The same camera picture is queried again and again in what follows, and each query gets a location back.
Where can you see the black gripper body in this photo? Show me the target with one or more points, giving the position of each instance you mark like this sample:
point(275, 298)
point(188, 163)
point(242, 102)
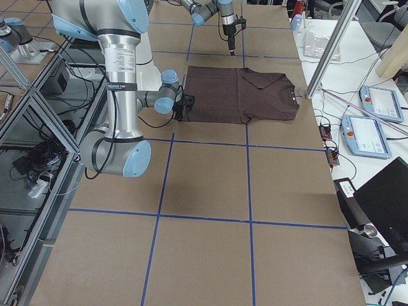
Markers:
point(180, 109)
point(228, 30)

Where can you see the dark brown t-shirt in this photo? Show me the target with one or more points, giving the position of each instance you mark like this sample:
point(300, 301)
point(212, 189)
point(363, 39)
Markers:
point(239, 95)

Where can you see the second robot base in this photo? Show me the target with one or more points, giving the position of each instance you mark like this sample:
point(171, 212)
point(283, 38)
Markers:
point(17, 41)

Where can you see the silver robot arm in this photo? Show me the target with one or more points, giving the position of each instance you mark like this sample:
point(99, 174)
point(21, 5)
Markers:
point(117, 147)
point(200, 13)

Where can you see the blue white bottle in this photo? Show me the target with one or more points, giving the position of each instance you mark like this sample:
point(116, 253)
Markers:
point(296, 22)

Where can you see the silver foil bag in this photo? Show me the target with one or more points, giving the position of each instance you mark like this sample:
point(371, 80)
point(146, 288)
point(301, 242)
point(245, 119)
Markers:
point(314, 44)

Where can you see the orange terminal board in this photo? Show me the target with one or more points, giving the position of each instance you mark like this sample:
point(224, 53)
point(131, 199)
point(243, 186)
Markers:
point(325, 132)

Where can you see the lower teach pendant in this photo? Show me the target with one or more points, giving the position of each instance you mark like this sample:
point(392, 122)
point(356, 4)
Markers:
point(365, 137)

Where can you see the teach pendant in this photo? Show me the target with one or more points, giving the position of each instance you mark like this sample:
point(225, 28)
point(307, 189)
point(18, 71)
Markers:
point(365, 137)
point(381, 102)

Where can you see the upper teach pendant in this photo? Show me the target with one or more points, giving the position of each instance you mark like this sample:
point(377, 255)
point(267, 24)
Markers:
point(381, 102)

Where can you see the wooden beam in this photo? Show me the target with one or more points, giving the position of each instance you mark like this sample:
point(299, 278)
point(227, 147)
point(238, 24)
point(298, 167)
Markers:
point(394, 57)

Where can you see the white power strip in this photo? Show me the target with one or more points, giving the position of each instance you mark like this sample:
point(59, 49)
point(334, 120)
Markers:
point(41, 186)

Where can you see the black labelled box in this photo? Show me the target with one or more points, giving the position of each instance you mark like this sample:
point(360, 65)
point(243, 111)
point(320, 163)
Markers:
point(348, 204)

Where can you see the black monitor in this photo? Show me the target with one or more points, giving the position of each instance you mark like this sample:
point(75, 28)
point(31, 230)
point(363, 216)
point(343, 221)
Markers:
point(384, 201)

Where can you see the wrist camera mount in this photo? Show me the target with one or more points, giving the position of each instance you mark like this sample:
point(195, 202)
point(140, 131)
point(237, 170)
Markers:
point(242, 22)
point(178, 112)

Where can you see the aluminium frame post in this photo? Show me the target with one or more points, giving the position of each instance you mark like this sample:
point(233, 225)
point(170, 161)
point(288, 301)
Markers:
point(349, 11)

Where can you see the aluminium frame rack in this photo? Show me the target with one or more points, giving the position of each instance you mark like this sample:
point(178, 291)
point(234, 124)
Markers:
point(40, 138)

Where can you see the black camera stand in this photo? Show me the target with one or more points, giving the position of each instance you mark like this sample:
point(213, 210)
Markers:
point(378, 265)

